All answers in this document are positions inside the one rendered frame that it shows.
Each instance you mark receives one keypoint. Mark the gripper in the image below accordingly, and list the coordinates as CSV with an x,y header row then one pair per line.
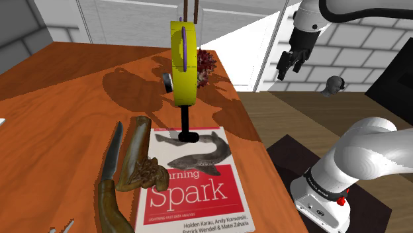
x,y
302,40

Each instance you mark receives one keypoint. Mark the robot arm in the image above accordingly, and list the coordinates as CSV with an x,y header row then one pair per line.
x,y
361,151

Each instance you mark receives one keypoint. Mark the grey head bust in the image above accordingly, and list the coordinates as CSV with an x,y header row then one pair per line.
x,y
332,85

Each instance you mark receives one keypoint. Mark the dark red spiky thing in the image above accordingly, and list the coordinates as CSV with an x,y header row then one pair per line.
x,y
206,64

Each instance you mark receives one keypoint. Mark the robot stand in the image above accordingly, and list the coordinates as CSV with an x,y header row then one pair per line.
x,y
287,161

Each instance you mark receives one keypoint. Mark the black flat slab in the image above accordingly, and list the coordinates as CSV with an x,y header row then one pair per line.
x,y
395,84

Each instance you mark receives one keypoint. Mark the yellow disc on black stand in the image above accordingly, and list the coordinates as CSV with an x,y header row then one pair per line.
x,y
184,77

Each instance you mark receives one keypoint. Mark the brown wooden bar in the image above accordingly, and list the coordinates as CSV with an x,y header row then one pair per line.
x,y
185,9
196,11

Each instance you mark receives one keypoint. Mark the small black white round thing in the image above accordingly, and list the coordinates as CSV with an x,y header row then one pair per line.
x,y
167,83

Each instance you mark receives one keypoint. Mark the white red book with shark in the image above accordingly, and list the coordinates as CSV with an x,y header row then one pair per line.
x,y
196,196

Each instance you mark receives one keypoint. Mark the brown carved knife sheath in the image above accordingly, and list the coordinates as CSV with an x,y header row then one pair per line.
x,y
135,148

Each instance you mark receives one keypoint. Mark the orange wooden table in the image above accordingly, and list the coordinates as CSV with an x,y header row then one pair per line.
x,y
64,129

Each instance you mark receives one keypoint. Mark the silver metal utensil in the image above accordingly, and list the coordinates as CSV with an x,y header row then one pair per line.
x,y
63,227

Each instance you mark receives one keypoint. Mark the white flat thing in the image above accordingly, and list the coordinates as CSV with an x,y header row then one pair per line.
x,y
2,122

